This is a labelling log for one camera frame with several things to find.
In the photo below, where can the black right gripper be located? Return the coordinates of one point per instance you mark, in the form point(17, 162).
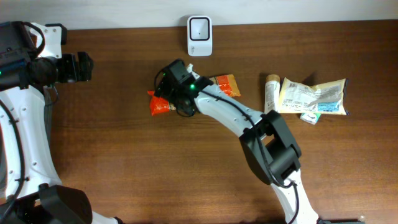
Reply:
point(168, 94)

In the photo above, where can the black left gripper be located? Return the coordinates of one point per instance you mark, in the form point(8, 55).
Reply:
point(74, 73)

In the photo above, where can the orange spaghetti packet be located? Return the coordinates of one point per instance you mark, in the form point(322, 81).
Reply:
point(226, 83)

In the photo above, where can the white tube with gold cap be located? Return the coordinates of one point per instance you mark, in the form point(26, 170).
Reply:
point(272, 90)

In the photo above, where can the teal tissue pack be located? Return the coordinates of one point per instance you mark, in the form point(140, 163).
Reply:
point(311, 118)

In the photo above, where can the white crinkled snack bag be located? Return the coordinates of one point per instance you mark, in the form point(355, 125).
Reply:
point(325, 98)

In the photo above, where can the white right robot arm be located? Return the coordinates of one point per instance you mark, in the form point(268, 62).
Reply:
point(269, 147)

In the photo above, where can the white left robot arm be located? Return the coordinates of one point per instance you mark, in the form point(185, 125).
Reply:
point(32, 63)

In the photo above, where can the white barcode scanner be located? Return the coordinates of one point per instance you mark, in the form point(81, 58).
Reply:
point(199, 36)

